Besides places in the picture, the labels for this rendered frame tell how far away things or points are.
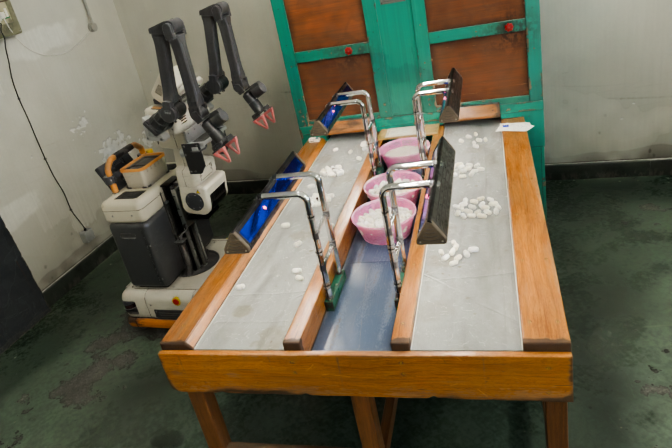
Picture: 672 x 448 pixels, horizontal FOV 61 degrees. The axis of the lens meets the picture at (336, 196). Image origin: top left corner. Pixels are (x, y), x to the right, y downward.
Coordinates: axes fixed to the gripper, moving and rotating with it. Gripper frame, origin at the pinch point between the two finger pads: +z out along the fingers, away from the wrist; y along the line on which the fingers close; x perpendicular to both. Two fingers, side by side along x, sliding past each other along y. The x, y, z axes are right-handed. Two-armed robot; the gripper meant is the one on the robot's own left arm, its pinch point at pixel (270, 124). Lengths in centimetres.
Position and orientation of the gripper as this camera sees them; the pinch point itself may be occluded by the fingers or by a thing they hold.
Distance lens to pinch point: 301.0
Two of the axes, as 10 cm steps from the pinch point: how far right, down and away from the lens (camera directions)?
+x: -7.5, 4.4, 4.9
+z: 5.9, 7.8, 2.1
